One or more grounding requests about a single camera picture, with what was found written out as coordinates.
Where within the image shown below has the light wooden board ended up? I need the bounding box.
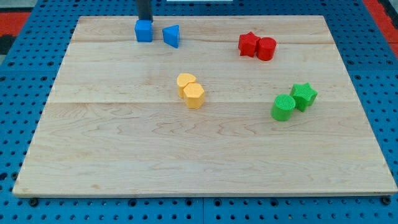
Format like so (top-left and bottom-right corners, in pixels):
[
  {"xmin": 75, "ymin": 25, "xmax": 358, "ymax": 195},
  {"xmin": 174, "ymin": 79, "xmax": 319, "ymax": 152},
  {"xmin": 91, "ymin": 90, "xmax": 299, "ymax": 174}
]
[{"xmin": 13, "ymin": 16, "xmax": 397, "ymax": 198}]

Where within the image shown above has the yellow heart block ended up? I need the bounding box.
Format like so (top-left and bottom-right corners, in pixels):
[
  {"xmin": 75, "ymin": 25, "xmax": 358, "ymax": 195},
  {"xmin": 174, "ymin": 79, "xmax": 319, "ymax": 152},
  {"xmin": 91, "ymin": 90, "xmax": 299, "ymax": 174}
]
[{"xmin": 177, "ymin": 73, "xmax": 197, "ymax": 98}]

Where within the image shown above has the green star block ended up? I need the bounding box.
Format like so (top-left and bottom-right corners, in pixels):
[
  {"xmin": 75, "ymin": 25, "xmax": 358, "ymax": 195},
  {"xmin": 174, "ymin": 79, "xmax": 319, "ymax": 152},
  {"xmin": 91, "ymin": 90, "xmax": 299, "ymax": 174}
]
[{"xmin": 290, "ymin": 83, "xmax": 318, "ymax": 112}]

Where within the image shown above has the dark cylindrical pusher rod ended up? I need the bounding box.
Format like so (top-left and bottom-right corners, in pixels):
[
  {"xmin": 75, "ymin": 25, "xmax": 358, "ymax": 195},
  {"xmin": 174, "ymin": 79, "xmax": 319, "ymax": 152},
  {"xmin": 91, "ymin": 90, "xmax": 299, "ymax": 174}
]
[{"xmin": 136, "ymin": 0, "xmax": 153, "ymax": 21}]

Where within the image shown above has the red star block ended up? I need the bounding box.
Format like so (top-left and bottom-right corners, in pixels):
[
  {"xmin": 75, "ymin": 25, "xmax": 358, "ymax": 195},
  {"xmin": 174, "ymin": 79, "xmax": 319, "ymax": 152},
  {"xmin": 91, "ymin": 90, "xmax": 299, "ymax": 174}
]
[{"xmin": 238, "ymin": 32, "xmax": 261, "ymax": 57}]

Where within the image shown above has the blue cube block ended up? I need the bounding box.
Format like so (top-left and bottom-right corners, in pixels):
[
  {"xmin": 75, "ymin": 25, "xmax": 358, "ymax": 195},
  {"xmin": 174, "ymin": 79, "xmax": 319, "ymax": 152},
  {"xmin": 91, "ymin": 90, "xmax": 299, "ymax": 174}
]
[{"xmin": 134, "ymin": 19, "xmax": 153, "ymax": 42}]

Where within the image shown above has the green cylinder block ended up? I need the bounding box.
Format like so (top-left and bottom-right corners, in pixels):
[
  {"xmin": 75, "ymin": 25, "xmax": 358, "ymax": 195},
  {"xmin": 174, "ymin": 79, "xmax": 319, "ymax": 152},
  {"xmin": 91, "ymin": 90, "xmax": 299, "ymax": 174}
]
[{"xmin": 271, "ymin": 94, "xmax": 295, "ymax": 121}]

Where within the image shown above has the blue triangular prism block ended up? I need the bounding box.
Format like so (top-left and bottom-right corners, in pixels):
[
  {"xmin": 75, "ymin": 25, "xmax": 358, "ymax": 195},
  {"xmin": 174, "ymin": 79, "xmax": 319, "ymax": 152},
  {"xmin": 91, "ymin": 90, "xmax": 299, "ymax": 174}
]
[{"xmin": 162, "ymin": 24, "xmax": 180, "ymax": 49}]

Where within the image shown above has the yellow hexagon block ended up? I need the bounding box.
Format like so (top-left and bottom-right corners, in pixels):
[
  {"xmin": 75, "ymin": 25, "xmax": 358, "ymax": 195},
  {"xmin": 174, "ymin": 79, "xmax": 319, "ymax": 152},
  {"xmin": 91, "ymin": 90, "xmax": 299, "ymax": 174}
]
[{"xmin": 183, "ymin": 83, "xmax": 205, "ymax": 109}]

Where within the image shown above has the red cylinder block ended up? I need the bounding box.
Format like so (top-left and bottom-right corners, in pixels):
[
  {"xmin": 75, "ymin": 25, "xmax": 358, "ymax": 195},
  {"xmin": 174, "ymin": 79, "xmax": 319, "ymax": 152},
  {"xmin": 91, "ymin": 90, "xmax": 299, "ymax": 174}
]
[{"xmin": 256, "ymin": 37, "xmax": 277, "ymax": 61}]

